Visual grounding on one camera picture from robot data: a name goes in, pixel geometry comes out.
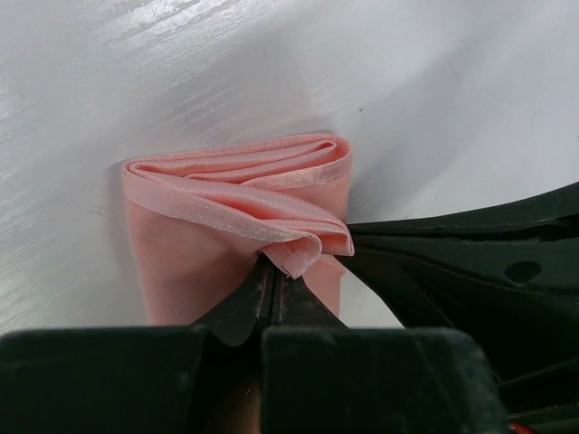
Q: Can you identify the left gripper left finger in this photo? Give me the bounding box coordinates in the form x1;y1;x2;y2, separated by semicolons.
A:
1;258;275;433

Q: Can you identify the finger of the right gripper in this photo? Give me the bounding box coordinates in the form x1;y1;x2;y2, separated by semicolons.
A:
349;183;578;247
343;239;578;433

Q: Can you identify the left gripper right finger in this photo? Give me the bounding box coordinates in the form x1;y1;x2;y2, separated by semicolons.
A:
261;270;508;433

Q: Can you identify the pink satin napkin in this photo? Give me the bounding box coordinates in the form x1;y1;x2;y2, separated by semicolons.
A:
122;133;354;326

